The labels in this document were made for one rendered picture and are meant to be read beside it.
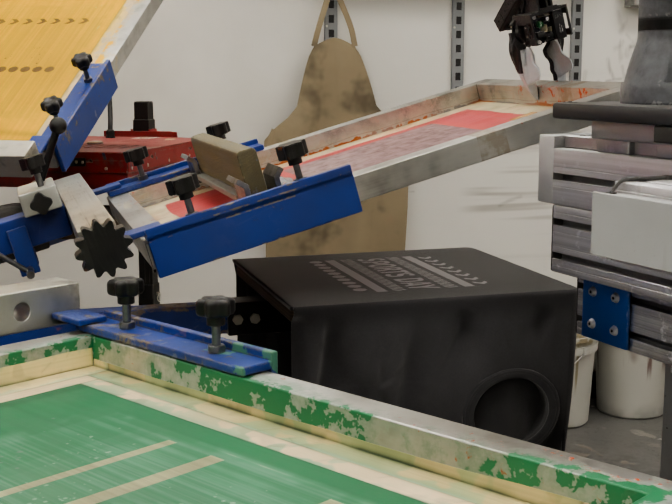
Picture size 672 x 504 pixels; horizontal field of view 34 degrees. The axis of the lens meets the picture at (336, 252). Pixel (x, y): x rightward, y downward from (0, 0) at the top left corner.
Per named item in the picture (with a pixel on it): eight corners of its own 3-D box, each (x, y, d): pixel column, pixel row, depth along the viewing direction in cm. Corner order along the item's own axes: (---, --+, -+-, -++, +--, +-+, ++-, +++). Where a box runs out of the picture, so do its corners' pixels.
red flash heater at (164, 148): (70, 170, 329) (68, 129, 327) (215, 173, 319) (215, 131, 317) (-44, 192, 271) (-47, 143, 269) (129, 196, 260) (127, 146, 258)
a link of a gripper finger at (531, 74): (534, 102, 187) (531, 47, 186) (519, 101, 193) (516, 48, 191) (551, 100, 188) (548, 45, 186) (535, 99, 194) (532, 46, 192)
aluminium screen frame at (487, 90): (489, 97, 222) (485, 78, 221) (650, 106, 167) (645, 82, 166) (112, 215, 204) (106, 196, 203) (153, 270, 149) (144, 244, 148)
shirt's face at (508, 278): (469, 249, 218) (469, 246, 218) (578, 291, 177) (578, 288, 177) (232, 261, 205) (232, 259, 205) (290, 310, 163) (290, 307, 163)
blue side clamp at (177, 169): (266, 173, 213) (256, 138, 211) (272, 175, 208) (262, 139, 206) (116, 220, 206) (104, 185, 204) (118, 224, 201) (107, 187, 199)
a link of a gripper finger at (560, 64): (573, 93, 189) (553, 44, 187) (556, 92, 195) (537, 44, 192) (588, 85, 190) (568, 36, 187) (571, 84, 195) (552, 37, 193)
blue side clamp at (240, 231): (352, 207, 160) (340, 161, 158) (363, 211, 155) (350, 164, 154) (155, 272, 153) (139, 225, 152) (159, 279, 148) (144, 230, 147)
